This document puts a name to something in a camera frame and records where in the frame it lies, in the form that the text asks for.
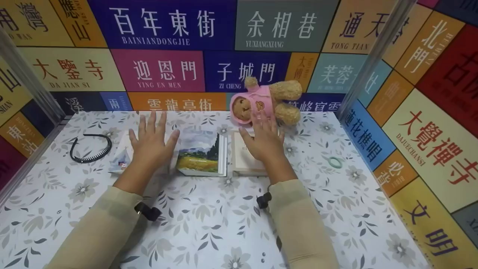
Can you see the person's right hand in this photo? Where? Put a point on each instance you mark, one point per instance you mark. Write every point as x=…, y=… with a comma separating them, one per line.
x=263, y=144

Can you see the person's left hand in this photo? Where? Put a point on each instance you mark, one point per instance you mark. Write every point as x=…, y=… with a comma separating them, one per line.
x=151, y=147

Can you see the person's left thumb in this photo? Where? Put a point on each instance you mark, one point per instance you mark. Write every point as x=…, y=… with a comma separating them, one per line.
x=173, y=140

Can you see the person's left little finger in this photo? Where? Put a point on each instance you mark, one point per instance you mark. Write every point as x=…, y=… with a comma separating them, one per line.
x=133, y=137

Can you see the person's left ring finger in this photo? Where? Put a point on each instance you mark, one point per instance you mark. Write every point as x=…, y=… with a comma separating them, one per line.
x=142, y=125

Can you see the person's left middle finger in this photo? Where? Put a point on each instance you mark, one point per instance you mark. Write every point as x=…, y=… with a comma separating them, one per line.
x=151, y=121

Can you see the person's left index finger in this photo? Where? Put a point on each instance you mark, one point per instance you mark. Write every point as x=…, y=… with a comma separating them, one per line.
x=162, y=123

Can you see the person's right thumb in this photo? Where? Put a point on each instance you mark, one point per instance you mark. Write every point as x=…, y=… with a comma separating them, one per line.
x=245, y=136

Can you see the person's right fingers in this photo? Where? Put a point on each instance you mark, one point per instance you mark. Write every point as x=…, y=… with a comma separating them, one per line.
x=266, y=121

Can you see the person's left forearm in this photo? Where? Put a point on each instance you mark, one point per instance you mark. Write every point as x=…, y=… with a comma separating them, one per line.
x=108, y=220

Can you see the person's right forearm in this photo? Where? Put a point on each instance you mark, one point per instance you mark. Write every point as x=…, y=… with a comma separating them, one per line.
x=295, y=220

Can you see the teddy bear in pink hoodie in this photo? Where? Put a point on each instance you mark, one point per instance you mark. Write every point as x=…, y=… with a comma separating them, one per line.
x=261, y=101

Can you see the white plastic packet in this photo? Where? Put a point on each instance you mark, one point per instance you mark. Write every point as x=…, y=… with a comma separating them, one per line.
x=122, y=158

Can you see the cream white book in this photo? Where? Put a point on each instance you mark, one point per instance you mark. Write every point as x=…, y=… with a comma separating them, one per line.
x=241, y=160

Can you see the landscape painting book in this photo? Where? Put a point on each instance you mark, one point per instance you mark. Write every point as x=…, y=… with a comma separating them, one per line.
x=201, y=155

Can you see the black toothed headband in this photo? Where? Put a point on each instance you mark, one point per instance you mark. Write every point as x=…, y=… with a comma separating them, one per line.
x=90, y=148

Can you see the black wrist band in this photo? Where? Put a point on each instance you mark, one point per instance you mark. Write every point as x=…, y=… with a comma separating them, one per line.
x=148, y=212
x=264, y=200

